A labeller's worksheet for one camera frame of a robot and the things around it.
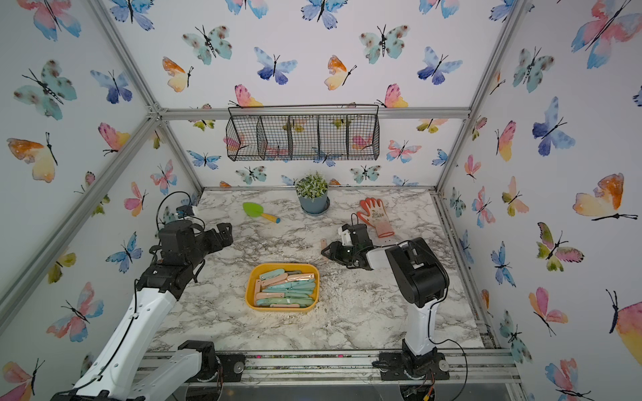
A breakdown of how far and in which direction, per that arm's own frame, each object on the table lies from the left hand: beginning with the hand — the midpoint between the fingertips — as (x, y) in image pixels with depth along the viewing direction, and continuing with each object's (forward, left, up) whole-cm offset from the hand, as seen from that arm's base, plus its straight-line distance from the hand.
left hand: (219, 227), depth 77 cm
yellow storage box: (-10, -17, -23) cm, 30 cm away
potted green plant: (+24, -27, -9) cm, 37 cm away
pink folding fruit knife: (+8, -31, -24) cm, 40 cm away
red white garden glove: (+21, -54, -23) cm, 62 cm away
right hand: (+3, -32, -21) cm, 39 cm away
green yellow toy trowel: (+28, -1, -26) cm, 38 cm away
